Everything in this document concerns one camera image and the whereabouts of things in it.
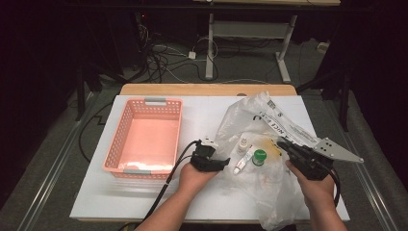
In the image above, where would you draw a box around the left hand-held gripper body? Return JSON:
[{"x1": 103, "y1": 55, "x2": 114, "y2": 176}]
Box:
[{"x1": 191, "y1": 137, "x2": 226, "y2": 173}]

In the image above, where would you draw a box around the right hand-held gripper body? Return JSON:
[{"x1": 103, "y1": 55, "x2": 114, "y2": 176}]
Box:
[{"x1": 288, "y1": 137, "x2": 366, "y2": 182}]

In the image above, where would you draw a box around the white ointment tube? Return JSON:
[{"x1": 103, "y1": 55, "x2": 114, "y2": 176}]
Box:
[{"x1": 232, "y1": 145, "x2": 255, "y2": 176}]

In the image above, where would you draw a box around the small white dropper bottle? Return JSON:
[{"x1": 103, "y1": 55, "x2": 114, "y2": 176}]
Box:
[{"x1": 237, "y1": 137, "x2": 248, "y2": 155}]

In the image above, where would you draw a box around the green capped small bottle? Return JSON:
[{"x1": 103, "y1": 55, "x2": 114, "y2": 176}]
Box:
[{"x1": 251, "y1": 148, "x2": 268, "y2": 168}]

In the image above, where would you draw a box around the clear smiley plastic bag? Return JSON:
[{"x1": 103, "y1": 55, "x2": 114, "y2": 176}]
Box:
[{"x1": 212, "y1": 90, "x2": 325, "y2": 231}]

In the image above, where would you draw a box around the pink plastic basket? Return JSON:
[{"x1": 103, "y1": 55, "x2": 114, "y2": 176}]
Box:
[{"x1": 102, "y1": 96, "x2": 185, "y2": 180}]

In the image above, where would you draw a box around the person's left hand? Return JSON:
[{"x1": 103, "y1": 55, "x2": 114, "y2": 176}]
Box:
[{"x1": 177, "y1": 162, "x2": 219, "y2": 194}]

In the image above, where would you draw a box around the person's right hand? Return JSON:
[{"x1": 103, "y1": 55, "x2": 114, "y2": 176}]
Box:
[{"x1": 284, "y1": 159, "x2": 337, "y2": 207}]

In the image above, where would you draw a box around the white board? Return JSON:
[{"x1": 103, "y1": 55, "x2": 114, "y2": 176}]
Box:
[{"x1": 69, "y1": 94, "x2": 350, "y2": 222}]

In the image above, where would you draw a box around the black metal stand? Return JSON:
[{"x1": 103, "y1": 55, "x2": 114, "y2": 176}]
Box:
[
  {"x1": 296, "y1": 61, "x2": 355, "y2": 133},
  {"x1": 74, "y1": 64, "x2": 99, "y2": 122}
]

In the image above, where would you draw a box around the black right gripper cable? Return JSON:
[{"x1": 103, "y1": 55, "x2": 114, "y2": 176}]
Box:
[{"x1": 329, "y1": 167, "x2": 342, "y2": 208}]

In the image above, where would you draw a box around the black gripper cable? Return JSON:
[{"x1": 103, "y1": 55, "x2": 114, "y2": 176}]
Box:
[
  {"x1": 117, "y1": 140, "x2": 202, "y2": 231},
  {"x1": 329, "y1": 167, "x2": 342, "y2": 208}
]

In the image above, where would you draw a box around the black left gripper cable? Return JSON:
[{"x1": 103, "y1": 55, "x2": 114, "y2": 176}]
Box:
[{"x1": 117, "y1": 140, "x2": 202, "y2": 231}]

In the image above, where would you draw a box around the metal floor rail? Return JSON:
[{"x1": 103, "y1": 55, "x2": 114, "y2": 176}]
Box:
[
  {"x1": 331, "y1": 124, "x2": 400, "y2": 231},
  {"x1": 16, "y1": 91, "x2": 99, "y2": 231}
]

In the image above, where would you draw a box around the bundle of floor cables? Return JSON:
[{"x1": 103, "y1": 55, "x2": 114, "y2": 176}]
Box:
[{"x1": 136, "y1": 23, "x2": 220, "y2": 84}]

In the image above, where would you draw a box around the white metal desk frame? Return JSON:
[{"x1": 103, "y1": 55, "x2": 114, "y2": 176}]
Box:
[{"x1": 191, "y1": 0, "x2": 342, "y2": 85}]

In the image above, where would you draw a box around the black floor cable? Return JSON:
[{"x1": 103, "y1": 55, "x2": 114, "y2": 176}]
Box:
[{"x1": 78, "y1": 101, "x2": 114, "y2": 164}]

